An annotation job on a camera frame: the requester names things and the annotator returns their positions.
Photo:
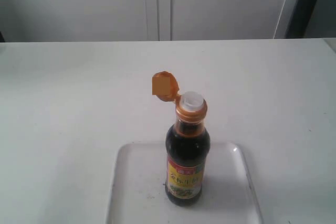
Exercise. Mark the black vertical post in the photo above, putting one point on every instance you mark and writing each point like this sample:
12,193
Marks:
300,18

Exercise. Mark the dark soy sauce bottle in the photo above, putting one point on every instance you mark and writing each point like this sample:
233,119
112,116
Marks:
187,141

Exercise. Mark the white cabinet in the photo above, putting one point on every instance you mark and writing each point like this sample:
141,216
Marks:
142,20

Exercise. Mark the white square plastic tray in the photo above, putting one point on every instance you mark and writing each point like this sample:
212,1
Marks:
147,189

